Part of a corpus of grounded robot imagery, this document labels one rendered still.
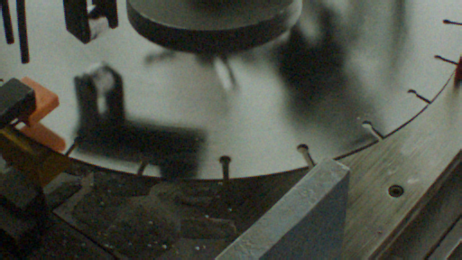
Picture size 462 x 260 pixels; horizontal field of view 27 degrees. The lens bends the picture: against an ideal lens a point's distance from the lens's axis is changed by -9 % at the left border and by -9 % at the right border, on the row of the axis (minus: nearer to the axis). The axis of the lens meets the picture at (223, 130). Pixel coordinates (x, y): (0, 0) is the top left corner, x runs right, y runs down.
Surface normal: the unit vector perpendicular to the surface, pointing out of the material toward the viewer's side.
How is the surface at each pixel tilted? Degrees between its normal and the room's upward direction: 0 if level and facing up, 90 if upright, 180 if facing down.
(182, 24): 5
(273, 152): 0
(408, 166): 0
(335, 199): 90
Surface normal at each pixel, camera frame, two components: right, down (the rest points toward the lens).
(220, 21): -0.02, -0.68
